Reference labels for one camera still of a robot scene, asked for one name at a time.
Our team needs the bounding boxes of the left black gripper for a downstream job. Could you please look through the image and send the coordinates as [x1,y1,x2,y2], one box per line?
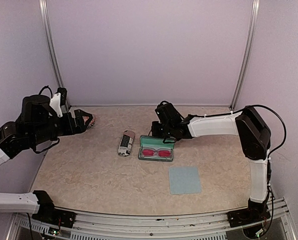
[30,108,92,146]

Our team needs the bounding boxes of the blue-grey hard glasses case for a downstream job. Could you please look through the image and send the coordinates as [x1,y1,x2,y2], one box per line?
[138,135,176,162]

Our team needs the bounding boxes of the pink transparent sunglasses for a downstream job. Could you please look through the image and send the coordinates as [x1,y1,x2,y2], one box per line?
[140,148,172,158]

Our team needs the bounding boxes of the newspaper print glasses case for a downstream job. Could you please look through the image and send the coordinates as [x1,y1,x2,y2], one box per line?
[118,130,135,157]

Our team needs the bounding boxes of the blue cleaning cloth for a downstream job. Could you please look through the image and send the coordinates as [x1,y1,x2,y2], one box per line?
[168,166,202,195]

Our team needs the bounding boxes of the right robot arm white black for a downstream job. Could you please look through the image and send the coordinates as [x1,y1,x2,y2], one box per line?
[151,101,271,222]

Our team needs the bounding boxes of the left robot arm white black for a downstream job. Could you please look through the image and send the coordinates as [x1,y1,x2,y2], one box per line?
[0,92,94,223]

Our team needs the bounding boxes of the red white patterned bowl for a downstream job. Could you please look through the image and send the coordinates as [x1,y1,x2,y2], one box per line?
[83,115,96,130]

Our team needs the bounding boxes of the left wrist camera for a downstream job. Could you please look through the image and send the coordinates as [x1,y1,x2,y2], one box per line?
[56,87,67,106]

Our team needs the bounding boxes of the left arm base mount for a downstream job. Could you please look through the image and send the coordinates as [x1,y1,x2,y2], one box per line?
[32,190,76,229]

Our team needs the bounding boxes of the aluminium front rail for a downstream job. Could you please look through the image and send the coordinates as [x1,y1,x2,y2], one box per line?
[6,200,298,240]

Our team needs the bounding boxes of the left aluminium corner post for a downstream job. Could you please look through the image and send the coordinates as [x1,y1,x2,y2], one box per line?
[38,0,71,112]

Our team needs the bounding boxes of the aluminium corner post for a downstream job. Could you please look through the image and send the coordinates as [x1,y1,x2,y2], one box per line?
[230,0,260,110]
[38,0,71,112]

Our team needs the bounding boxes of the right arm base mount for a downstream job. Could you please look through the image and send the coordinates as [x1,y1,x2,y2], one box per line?
[227,198,271,228]

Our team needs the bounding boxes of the right aluminium corner post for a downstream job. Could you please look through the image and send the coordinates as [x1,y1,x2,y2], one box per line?
[230,0,260,110]

